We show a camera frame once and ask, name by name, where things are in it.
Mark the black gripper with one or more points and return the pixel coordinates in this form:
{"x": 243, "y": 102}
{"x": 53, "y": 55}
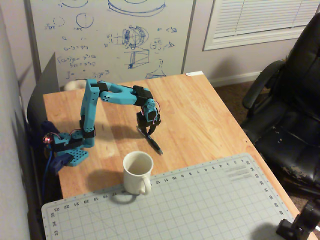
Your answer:
{"x": 143, "y": 122}

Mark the blue and black pen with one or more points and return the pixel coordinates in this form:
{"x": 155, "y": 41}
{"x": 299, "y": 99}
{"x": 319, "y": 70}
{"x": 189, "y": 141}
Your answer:
{"x": 155, "y": 145}

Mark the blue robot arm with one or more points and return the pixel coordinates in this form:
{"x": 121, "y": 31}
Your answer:
{"x": 88, "y": 110}

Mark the white ceramic mug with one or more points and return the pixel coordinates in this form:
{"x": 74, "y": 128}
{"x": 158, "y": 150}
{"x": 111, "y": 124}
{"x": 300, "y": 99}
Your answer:
{"x": 135, "y": 177}

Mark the grey gridded cutting mat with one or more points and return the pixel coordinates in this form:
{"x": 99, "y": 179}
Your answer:
{"x": 175, "y": 207}

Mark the white tape roll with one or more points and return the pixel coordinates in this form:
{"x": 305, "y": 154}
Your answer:
{"x": 72, "y": 85}

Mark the dark blue table clamp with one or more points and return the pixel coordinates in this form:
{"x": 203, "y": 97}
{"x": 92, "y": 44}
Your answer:
{"x": 58, "y": 162}

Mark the controller board with red light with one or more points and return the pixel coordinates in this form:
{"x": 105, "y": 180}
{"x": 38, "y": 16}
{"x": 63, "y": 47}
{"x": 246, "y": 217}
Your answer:
{"x": 48, "y": 139}

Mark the whiteboard with blue drawings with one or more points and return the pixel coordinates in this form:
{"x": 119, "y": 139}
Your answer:
{"x": 105, "y": 37}

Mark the dark grey backdrop panel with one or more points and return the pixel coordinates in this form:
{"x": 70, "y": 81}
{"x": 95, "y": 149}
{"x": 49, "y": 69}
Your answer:
{"x": 47, "y": 85}

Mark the black leather office chair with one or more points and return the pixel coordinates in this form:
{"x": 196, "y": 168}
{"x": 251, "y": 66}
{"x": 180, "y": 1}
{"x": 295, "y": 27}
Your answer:
{"x": 295, "y": 112}

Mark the white window blinds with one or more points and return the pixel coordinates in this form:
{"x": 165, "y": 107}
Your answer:
{"x": 262, "y": 20}

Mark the black clamp object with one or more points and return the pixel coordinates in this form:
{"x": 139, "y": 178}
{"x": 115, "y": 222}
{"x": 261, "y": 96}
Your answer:
{"x": 300, "y": 225}

